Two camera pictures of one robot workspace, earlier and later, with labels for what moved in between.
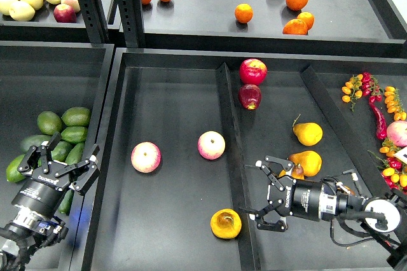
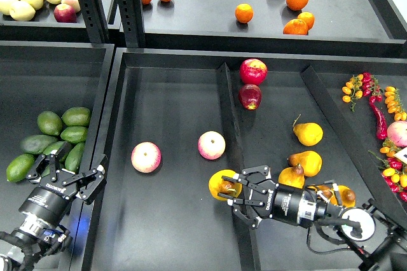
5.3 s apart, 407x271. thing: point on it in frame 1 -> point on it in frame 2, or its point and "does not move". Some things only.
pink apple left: (145, 157) does not move
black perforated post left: (92, 6) does not move
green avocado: (76, 116) does not move
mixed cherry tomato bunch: (394, 170) does not move
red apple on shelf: (65, 13) does not move
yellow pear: (226, 223) -> (218, 186)
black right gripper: (299, 198) -> (290, 204)
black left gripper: (42, 193) -> (49, 201)
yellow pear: (310, 161) does not move
